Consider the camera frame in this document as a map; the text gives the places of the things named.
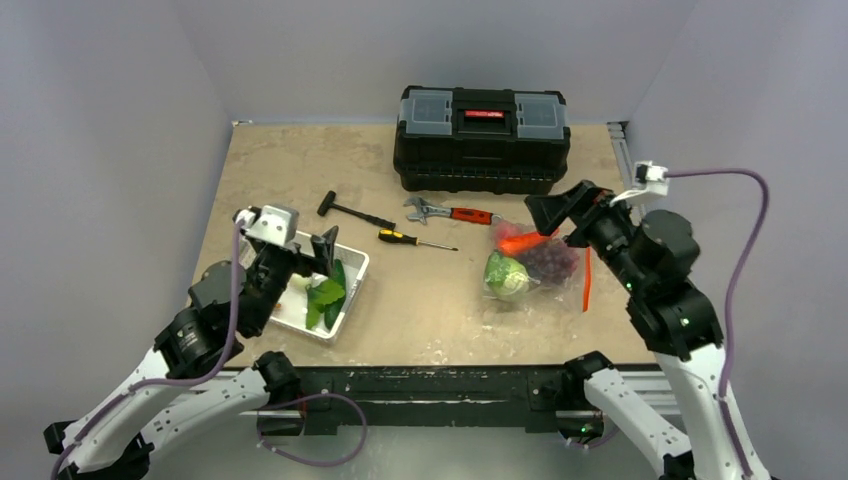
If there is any white plastic basket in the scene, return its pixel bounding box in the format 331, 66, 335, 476
237, 230, 370, 344

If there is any white radish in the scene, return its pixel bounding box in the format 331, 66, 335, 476
288, 274, 312, 291

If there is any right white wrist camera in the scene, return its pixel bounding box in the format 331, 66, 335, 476
611, 161, 670, 207

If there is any clear zip top bag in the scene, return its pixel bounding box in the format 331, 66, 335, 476
481, 216, 593, 313

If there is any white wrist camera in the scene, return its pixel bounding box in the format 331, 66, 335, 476
233, 204, 299, 248
611, 161, 670, 207

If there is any green cabbage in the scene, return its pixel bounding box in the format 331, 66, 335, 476
483, 251, 531, 301

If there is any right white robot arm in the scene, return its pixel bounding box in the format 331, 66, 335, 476
525, 180, 771, 479

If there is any orange carrot green top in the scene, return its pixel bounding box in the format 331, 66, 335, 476
495, 231, 558, 257

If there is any light red grape bunch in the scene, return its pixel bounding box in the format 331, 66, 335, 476
524, 240, 580, 285

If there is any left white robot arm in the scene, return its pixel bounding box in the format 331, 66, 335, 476
44, 222, 338, 479

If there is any black hammer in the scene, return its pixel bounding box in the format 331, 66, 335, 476
316, 190, 396, 230

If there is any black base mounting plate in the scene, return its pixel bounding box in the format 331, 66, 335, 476
256, 364, 611, 441

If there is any green cucumber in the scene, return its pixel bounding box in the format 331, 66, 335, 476
323, 259, 347, 331

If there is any aluminium frame rail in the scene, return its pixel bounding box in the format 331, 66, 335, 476
163, 365, 680, 415

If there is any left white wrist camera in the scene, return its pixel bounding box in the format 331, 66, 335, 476
233, 204, 299, 248

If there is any adjustable wrench red handle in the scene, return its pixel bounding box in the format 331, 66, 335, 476
403, 196, 502, 225

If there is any green leafy vegetable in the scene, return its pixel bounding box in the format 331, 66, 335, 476
305, 279, 335, 330

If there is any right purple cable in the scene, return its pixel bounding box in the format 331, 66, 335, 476
665, 168, 771, 480

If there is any yellow black screwdriver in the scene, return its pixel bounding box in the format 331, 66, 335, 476
378, 229, 459, 252

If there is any black plastic toolbox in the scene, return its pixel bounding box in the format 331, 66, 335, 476
393, 85, 571, 195

